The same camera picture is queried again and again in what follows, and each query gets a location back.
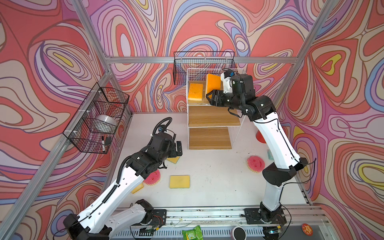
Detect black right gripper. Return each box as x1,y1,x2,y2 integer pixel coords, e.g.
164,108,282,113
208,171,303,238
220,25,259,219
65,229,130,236
205,89,244,111

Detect orange yellow sponge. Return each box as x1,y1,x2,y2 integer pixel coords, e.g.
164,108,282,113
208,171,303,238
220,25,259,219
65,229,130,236
188,83,204,102
204,74,222,97
131,183,144,194

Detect yellow green sponge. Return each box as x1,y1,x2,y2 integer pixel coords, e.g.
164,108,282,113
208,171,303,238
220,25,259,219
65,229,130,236
170,175,191,189
167,156,180,164

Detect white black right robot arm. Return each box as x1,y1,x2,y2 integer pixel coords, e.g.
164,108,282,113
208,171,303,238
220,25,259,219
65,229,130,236
206,69,309,224

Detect pink smiley sponge left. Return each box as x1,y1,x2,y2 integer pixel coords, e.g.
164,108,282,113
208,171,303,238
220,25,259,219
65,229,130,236
143,170,161,186

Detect pink smiley sponge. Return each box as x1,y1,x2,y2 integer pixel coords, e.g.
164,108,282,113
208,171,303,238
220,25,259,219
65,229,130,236
143,170,161,186
247,156,266,173

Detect red ribbed metal bucket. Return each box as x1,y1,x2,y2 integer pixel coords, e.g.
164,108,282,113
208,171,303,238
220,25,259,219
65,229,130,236
256,131,266,144

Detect pink smiley sponge right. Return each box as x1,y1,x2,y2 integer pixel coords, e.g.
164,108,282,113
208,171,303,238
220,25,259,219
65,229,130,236
247,156,266,173

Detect black marker in basket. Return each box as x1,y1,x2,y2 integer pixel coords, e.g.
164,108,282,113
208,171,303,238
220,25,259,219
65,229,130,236
101,136,106,153

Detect small mint alarm clock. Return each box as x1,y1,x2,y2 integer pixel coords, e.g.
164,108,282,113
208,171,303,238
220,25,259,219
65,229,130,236
267,149,274,161

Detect green snack packet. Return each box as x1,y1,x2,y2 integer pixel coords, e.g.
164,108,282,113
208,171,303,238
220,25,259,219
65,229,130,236
182,226,204,240

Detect silver bowl in basket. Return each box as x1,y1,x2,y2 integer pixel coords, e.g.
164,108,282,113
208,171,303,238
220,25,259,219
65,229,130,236
96,115,118,127

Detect black round speaker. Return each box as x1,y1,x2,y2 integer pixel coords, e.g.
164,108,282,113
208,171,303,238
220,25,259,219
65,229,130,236
230,227,247,240

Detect red round sticker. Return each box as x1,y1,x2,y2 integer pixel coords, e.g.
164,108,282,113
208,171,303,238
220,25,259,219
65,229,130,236
302,224,314,236

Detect white wire wooden shelf rack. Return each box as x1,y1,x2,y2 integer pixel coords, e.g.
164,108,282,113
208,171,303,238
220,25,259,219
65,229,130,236
186,68,245,150

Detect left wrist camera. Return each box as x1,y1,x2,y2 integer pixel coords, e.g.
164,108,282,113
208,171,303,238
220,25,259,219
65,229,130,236
158,125,167,133

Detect black wire basket back wall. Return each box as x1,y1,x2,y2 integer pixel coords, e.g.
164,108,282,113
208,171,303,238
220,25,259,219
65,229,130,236
173,50,236,85

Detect black wire basket wall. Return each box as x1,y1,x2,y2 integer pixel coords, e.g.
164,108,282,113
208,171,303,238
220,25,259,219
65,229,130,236
63,83,130,154
173,50,236,85

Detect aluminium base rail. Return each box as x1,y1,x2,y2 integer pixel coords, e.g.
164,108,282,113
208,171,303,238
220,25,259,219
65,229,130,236
114,205,337,240

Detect black wire basket left wall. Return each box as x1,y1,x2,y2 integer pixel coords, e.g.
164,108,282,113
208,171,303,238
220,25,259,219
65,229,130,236
63,83,130,154

